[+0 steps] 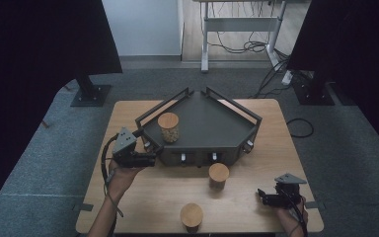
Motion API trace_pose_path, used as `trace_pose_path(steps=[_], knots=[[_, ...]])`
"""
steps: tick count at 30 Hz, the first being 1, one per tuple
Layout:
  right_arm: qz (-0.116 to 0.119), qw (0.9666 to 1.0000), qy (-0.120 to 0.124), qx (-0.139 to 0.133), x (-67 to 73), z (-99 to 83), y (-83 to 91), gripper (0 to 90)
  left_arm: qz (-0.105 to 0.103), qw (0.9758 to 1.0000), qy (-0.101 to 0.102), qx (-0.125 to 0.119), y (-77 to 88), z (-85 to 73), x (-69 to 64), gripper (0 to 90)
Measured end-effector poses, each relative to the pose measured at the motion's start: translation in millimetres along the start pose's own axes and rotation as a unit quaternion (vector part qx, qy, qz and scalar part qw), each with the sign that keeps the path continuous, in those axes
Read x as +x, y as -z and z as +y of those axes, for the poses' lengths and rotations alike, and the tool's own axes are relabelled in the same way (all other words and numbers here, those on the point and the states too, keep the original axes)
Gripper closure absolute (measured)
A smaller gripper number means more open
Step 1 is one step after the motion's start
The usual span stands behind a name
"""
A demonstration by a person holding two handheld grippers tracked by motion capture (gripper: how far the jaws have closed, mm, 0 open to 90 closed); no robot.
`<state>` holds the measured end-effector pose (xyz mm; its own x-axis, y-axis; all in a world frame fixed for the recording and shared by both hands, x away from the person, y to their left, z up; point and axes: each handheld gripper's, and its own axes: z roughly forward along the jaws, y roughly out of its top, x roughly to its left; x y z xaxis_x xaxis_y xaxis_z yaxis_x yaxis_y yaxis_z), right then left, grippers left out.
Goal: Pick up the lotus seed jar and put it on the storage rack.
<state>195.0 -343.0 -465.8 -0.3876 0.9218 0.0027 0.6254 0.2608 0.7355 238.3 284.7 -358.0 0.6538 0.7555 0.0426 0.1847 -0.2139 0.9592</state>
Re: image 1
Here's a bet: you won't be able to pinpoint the white power strip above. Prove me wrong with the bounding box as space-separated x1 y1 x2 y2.
281 69 294 87

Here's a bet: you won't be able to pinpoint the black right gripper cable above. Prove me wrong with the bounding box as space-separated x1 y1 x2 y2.
284 191 311 237

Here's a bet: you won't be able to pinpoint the person's right hand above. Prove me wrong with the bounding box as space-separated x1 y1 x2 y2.
274 196 310 237

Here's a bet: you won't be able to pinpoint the black cable bundle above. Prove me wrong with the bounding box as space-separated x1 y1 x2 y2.
208 1 277 54

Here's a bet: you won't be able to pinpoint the looped black cable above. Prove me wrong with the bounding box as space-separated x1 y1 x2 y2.
285 118 315 138

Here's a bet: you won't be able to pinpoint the black floor cables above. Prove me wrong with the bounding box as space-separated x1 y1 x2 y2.
248 48 297 100

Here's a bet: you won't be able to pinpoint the glass jar with wooden lid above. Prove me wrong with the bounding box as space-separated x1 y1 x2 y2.
180 202 204 234
208 162 230 191
157 112 181 144

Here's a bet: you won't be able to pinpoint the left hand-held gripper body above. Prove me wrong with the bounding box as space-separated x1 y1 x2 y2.
112 126 146 169

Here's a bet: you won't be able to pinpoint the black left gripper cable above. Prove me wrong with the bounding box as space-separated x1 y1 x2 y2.
100 132 125 237

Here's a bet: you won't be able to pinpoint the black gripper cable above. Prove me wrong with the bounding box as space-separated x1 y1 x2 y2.
100 132 125 237
284 191 311 237

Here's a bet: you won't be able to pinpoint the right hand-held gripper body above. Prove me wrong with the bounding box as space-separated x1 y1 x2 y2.
266 172 308 209

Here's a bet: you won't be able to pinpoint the white tape line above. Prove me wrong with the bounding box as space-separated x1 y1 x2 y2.
0 192 87 198

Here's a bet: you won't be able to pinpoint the dark grey corner shelf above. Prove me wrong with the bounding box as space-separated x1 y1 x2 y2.
134 86 264 168

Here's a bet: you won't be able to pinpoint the grey tape strip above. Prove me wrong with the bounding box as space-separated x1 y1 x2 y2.
304 200 326 211
72 202 95 212

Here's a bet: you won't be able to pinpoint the black curtain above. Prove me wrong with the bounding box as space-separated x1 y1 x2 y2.
0 0 123 221
287 0 379 162

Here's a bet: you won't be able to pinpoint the person's left hand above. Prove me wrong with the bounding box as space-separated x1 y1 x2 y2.
107 160 145 201

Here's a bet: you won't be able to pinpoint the black metal stand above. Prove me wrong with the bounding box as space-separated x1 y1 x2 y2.
70 72 113 108
292 70 336 107

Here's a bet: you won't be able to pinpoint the white desk frame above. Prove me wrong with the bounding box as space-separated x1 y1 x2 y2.
191 0 290 73

